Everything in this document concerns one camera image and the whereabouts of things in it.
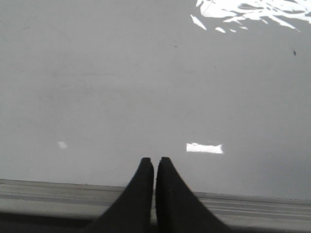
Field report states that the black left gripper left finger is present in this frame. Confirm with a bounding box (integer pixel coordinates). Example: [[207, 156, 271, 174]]
[[84, 158, 154, 233]]

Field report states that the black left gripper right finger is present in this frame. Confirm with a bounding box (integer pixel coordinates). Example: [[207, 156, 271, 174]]
[[155, 157, 231, 233]]

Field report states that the white glossy whiteboard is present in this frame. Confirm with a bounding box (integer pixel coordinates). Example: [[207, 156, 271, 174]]
[[0, 0, 311, 233]]

